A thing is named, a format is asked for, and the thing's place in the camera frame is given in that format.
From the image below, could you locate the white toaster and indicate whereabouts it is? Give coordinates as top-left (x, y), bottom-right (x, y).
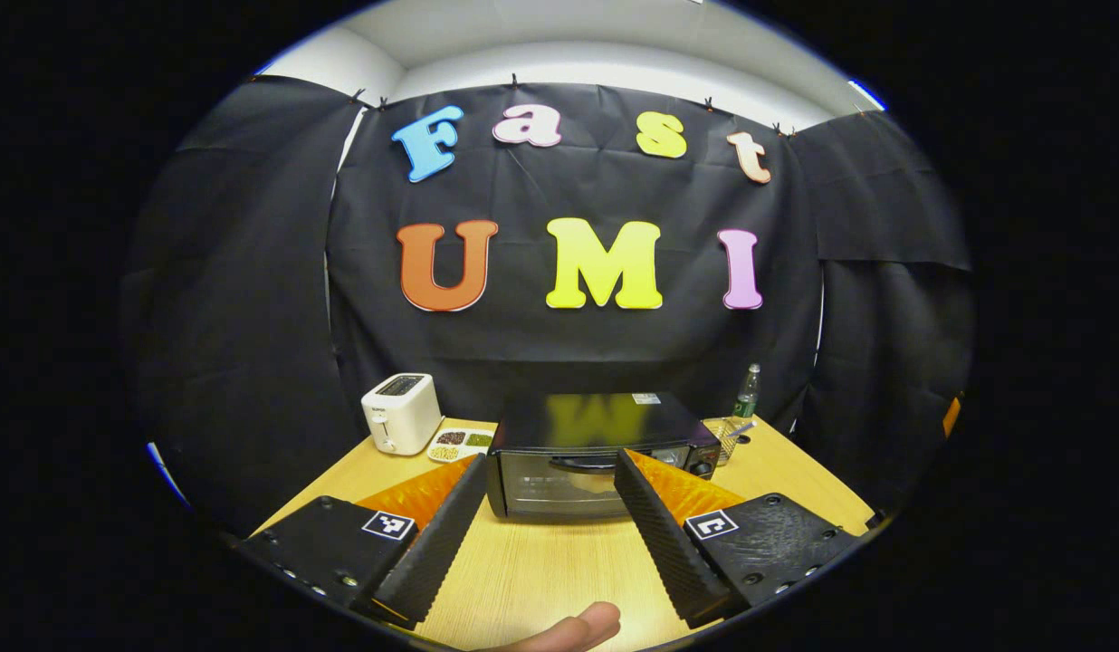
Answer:
top-left (360, 372), bottom-right (445, 456)

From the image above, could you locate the white divided snack tray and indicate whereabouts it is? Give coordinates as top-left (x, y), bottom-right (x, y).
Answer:
top-left (427, 427), bottom-right (498, 465)

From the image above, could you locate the clear plastic bottle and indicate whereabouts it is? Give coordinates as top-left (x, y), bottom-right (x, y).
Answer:
top-left (733, 363), bottom-right (762, 421)

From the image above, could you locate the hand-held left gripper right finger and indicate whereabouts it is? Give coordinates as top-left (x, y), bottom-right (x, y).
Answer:
top-left (612, 447), bottom-right (864, 630)

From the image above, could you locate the black electric oven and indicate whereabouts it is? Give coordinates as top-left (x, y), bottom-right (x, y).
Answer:
top-left (484, 391), bottom-right (723, 522)

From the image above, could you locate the glass jar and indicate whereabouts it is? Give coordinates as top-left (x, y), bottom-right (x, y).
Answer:
top-left (713, 417), bottom-right (758, 465)

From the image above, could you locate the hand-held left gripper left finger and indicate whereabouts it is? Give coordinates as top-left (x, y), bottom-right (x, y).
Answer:
top-left (236, 453), bottom-right (490, 632)

